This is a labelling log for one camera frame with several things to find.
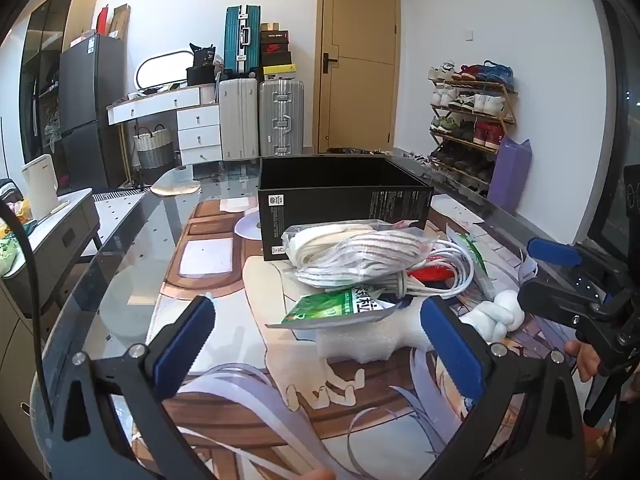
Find shoe rack with shoes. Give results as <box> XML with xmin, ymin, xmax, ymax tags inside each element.
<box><xmin>427</xmin><ymin>60</ymin><xmax>517</xmax><ymax>188</ymax></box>

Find white bubble wrap piece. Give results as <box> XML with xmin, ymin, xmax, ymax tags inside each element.
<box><xmin>316</xmin><ymin>310</ymin><xmax>432</xmax><ymax>365</ymax></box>

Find white knotted plush toy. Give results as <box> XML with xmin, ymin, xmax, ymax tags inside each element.
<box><xmin>460</xmin><ymin>290</ymin><xmax>524</xmax><ymax>344</ymax></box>

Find silver suitcase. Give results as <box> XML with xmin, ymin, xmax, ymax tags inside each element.
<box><xmin>258</xmin><ymin>79</ymin><xmax>305</xmax><ymax>158</ymax></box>

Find black cable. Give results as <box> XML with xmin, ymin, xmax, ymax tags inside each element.
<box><xmin>0</xmin><ymin>200</ymin><xmax>53</xmax><ymax>426</ymax></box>

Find dark grey refrigerator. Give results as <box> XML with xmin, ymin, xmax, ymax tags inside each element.
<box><xmin>59</xmin><ymin>34</ymin><xmax>126</xmax><ymax>191</ymax></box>

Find bagged white striped socks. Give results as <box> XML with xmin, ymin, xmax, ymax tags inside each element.
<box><xmin>295</xmin><ymin>230</ymin><xmax>436</xmax><ymax>290</ymax></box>

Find white suitcase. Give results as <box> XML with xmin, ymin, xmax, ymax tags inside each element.
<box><xmin>218</xmin><ymin>77</ymin><xmax>260</xmax><ymax>161</ymax></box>

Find white charging cable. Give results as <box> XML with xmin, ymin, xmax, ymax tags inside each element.
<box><xmin>400</xmin><ymin>240</ymin><xmax>477</xmax><ymax>307</ymax></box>

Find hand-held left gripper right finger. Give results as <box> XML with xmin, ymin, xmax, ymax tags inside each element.
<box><xmin>419</xmin><ymin>296</ymin><xmax>588</xmax><ymax>480</ymax></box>

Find scattered sneakers group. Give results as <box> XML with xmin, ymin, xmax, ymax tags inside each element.
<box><xmin>372</xmin><ymin>147</ymin><xmax>437</xmax><ymax>167</ymax></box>

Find black cardboard box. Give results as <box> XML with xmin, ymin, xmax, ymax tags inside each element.
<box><xmin>257</xmin><ymin>156</ymin><xmax>435</xmax><ymax>262</ymax></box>

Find oval mirror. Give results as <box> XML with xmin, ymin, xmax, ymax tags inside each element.
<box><xmin>136</xmin><ymin>50</ymin><xmax>196</xmax><ymax>90</ymax></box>

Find teal suitcase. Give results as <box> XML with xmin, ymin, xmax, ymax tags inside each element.
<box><xmin>223</xmin><ymin>5</ymin><xmax>262</xmax><ymax>81</ymax></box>

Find black storage box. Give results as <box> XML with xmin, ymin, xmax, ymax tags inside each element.
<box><xmin>186</xmin><ymin>65</ymin><xmax>217</xmax><ymax>86</ymax></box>

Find white electric kettle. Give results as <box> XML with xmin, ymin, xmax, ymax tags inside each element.
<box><xmin>21</xmin><ymin>154</ymin><xmax>70</xmax><ymax>221</ymax></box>

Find bagged white cloth roll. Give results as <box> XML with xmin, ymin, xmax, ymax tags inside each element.
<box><xmin>282</xmin><ymin>222</ymin><xmax>381</xmax><ymax>267</ymax></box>

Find person's right hand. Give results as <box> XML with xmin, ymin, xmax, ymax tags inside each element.
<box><xmin>564</xmin><ymin>340</ymin><xmax>601</xmax><ymax>381</ymax></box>

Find grey sideboard cabinet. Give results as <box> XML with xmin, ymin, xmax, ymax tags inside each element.
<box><xmin>0</xmin><ymin>189</ymin><xmax>101</xmax><ymax>321</ymax></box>

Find black paper bag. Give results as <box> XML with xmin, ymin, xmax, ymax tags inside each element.
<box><xmin>189</xmin><ymin>42</ymin><xmax>217</xmax><ymax>67</ymax></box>

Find white dressing table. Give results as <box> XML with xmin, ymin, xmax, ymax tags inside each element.
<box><xmin>106</xmin><ymin>85</ymin><xmax>223</xmax><ymax>163</ymax></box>

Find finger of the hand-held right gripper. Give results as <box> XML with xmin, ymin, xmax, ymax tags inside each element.
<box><xmin>517</xmin><ymin>280</ymin><xmax>608</xmax><ymax>331</ymax></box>
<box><xmin>526</xmin><ymin>237</ymin><xmax>621</xmax><ymax>281</ymax></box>

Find red and white plastic bag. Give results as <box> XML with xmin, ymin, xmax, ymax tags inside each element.
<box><xmin>407</xmin><ymin>264</ymin><xmax>455</xmax><ymax>282</ymax></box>

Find tan wooden door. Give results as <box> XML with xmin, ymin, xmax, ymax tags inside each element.
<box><xmin>314</xmin><ymin>0</ymin><xmax>402</xmax><ymax>153</ymax></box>

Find tall glass door wardrobe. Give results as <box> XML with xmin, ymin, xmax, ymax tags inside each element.
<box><xmin>19</xmin><ymin>0</ymin><xmax>98</xmax><ymax>171</ymax></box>

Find green white packet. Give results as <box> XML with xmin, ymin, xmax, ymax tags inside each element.
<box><xmin>267</xmin><ymin>287</ymin><xmax>398</xmax><ymax>331</ymax></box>

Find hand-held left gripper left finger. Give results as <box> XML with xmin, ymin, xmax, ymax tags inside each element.
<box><xmin>50</xmin><ymin>295</ymin><xmax>217</xmax><ymax>480</ymax></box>

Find flat brown cardboard carton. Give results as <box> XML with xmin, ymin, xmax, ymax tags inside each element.
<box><xmin>109</xmin><ymin>4</ymin><xmax>132</xmax><ymax>40</ymax></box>

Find woven laundry basket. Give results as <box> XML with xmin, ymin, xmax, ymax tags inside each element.
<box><xmin>132</xmin><ymin>125</ymin><xmax>176</xmax><ymax>171</ymax></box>

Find colourful snack packets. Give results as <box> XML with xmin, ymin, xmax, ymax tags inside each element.
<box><xmin>0</xmin><ymin>177</ymin><xmax>27</xmax><ymax>227</ymax></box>

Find green plastic bag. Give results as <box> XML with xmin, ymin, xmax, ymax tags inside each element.
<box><xmin>0</xmin><ymin>237</ymin><xmax>21</xmax><ymax>276</ymax></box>

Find purple bag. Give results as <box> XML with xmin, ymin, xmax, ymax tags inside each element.
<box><xmin>486</xmin><ymin>136</ymin><xmax>532</xmax><ymax>213</ymax></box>

